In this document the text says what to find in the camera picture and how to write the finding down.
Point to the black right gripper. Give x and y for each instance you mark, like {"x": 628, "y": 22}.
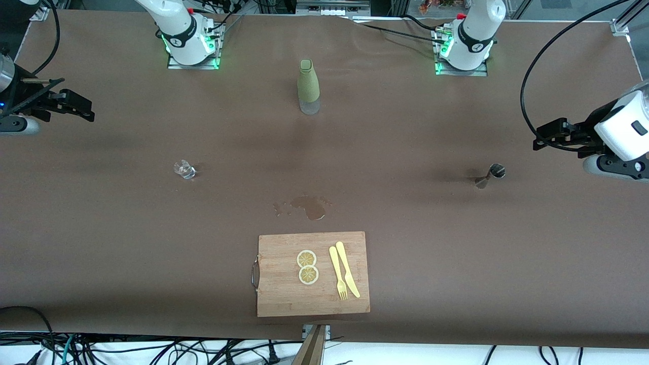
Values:
{"x": 25, "y": 94}

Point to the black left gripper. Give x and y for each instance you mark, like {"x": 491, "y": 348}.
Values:
{"x": 583, "y": 130}

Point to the metal measuring cup jigger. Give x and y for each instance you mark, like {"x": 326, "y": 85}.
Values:
{"x": 493, "y": 173}

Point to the clear glass shaker cup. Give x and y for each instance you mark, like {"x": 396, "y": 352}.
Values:
{"x": 184, "y": 169}

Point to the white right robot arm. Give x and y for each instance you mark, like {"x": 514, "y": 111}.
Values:
{"x": 177, "y": 25}

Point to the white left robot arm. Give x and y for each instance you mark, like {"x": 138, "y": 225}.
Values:
{"x": 476, "y": 30}

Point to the brown table cover sheet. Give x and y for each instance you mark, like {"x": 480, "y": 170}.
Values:
{"x": 152, "y": 253}

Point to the green sleeved glass bottle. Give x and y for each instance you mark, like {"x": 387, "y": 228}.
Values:
{"x": 308, "y": 86}

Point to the yellow plastic knife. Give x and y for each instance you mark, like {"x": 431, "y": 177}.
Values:
{"x": 346, "y": 266}

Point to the yellow plastic fork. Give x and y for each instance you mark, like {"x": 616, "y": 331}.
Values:
{"x": 336, "y": 268}

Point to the white power strip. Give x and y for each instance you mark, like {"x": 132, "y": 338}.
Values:
{"x": 329, "y": 10}

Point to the lemon slice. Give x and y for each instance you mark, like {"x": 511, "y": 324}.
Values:
{"x": 308, "y": 275}
{"x": 307, "y": 258}

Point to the wooden cutting board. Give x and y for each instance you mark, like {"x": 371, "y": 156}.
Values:
{"x": 284, "y": 294}

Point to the aluminium frame corner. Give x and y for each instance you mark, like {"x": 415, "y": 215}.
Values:
{"x": 41, "y": 11}
{"x": 626, "y": 20}

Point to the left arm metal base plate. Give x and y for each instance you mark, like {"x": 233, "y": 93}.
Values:
{"x": 481, "y": 73}

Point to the metal bracket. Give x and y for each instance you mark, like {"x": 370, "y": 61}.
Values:
{"x": 327, "y": 330}

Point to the wooden post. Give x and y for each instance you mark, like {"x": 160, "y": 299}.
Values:
{"x": 310, "y": 350}

